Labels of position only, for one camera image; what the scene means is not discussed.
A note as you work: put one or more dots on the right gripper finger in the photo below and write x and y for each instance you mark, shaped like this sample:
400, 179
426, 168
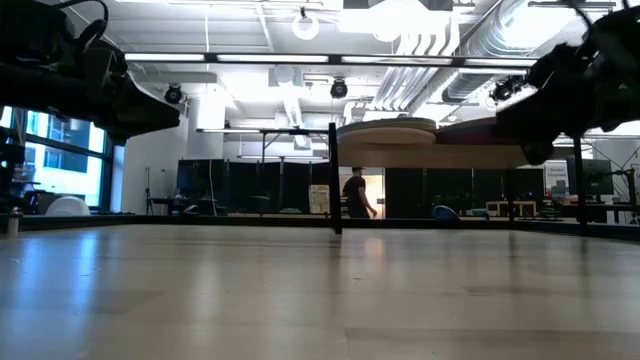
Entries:
530, 130

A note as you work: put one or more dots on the white chair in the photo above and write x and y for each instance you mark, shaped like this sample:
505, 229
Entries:
67, 207

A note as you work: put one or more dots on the overhead light bar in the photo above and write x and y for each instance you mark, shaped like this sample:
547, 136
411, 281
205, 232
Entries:
275, 58

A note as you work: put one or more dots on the black computer monitor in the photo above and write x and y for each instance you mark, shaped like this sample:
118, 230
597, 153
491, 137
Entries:
590, 177

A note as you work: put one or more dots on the small white cup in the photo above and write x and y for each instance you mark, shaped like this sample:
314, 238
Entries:
12, 227

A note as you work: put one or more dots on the black equipment stand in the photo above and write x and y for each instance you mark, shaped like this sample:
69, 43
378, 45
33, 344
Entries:
7, 165

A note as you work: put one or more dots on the green plate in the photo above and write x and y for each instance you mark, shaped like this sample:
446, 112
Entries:
385, 123

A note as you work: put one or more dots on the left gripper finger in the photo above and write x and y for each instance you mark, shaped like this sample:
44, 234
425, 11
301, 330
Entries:
150, 117

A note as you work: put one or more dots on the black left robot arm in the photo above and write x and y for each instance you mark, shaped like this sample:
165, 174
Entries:
30, 75

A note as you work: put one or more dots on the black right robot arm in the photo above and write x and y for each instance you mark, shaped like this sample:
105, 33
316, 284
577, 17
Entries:
625, 60

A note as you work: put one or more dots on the low wooden bench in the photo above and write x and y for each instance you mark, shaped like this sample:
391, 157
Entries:
512, 207

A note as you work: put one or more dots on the poster sign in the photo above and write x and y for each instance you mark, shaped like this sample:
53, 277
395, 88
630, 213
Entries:
319, 199

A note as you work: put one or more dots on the black ceiling spotlight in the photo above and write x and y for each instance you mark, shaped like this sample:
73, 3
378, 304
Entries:
173, 94
339, 89

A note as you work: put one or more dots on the black frame wooden shelf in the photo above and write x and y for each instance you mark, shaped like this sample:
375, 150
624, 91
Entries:
425, 157

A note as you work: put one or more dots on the silver ventilation duct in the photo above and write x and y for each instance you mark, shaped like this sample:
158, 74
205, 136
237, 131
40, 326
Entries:
500, 30

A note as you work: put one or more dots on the black metal rack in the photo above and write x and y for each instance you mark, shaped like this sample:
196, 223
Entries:
295, 132

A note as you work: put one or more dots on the blue chair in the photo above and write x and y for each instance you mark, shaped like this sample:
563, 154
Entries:
445, 213

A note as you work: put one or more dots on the black ceiling track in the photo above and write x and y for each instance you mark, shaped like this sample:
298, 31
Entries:
550, 4

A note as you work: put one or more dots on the black partition screen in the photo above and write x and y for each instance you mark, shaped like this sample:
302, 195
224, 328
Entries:
240, 185
450, 190

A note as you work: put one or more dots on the large window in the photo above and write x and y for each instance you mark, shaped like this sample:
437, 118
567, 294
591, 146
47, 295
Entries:
65, 150

